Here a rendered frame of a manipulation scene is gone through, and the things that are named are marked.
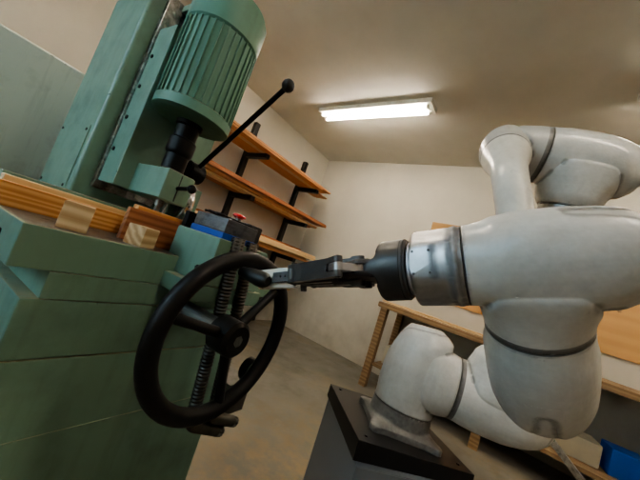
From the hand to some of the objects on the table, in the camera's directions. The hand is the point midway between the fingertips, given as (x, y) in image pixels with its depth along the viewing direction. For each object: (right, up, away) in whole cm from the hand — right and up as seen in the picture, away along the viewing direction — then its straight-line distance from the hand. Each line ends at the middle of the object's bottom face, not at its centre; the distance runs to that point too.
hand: (278, 278), depth 45 cm
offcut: (-32, +8, 0) cm, 33 cm away
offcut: (-27, +5, +8) cm, 29 cm away
